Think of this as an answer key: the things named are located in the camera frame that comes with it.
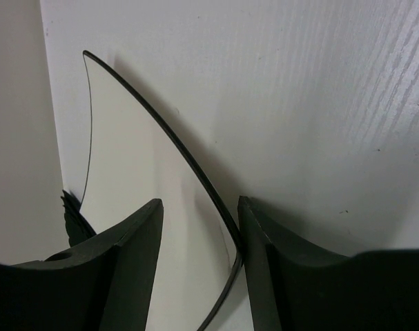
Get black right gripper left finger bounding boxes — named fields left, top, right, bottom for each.
left=0, top=199, right=164, bottom=330

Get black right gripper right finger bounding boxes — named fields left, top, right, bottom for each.
left=237, top=197, right=419, bottom=330

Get square white plate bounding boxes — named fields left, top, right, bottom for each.
left=80, top=51, right=242, bottom=330

